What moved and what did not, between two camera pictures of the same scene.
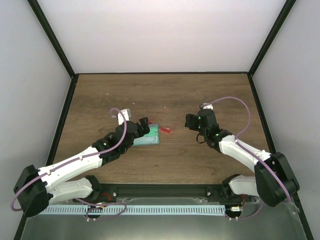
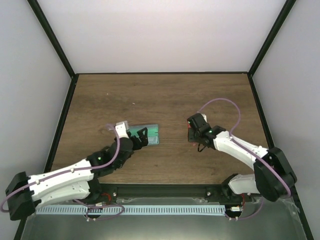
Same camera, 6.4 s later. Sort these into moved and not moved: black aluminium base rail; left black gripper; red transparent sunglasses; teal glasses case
Moved: left black gripper; red transparent sunglasses
Not moved: teal glasses case; black aluminium base rail
